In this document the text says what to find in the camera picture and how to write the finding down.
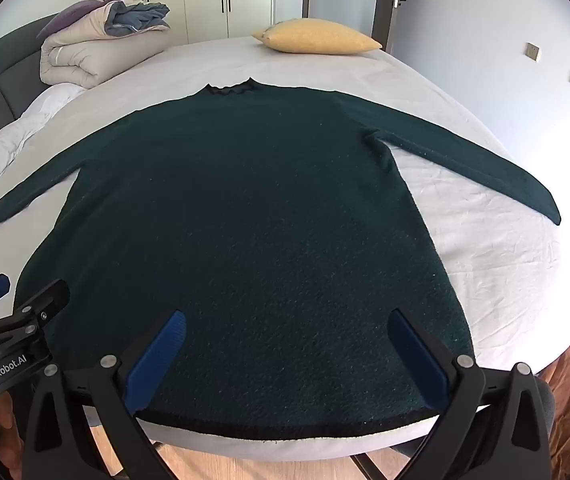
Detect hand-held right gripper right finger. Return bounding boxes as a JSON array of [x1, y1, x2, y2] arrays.
[[387, 308, 553, 480]]

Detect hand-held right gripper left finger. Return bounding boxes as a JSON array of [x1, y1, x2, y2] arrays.
[[22, 309, 188, 480]]

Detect dark green sweater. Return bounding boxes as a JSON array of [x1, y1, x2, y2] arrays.
[[0, 77, 563, 440]]

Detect bed with light sheet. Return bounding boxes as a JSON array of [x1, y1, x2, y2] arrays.
[[0, 35, 570, 461]]

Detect white blanket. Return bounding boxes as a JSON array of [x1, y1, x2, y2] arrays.
[[0, 82, 88, 233]]

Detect folded beige duvet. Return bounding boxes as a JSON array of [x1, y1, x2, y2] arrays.
[[40, 0, 172, 87]]

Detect purple pillow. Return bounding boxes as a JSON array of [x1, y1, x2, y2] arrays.
[[36, 0, 130, 40]]

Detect blue-grey crumpled cloth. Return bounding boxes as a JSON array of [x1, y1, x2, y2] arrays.
[[104, 1, 171, 37]]

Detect yellow pillow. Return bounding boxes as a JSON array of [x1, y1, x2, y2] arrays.
[[252, 18, 382, 55]]

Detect brown door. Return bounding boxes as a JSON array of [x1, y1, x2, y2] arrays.
[[371, 0, 407, 53]]

